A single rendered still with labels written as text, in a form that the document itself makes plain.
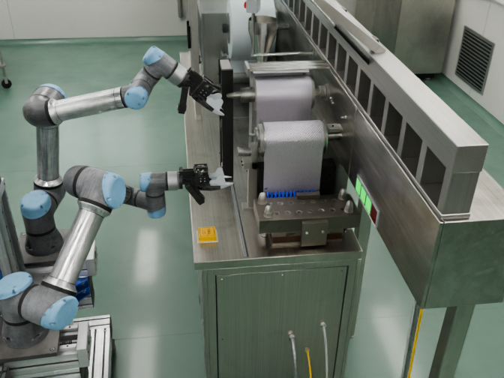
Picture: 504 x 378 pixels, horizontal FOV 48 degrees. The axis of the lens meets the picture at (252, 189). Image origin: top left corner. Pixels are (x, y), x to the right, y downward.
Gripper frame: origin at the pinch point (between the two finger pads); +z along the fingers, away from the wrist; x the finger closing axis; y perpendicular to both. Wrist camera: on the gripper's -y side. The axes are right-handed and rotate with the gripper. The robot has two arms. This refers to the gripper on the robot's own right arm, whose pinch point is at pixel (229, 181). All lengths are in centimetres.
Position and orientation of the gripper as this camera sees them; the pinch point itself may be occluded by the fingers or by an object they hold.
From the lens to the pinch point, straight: 227.8
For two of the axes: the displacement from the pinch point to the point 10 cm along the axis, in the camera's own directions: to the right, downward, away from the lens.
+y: 0.2, -8.5, -5.2
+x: -1.3, -5.2, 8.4
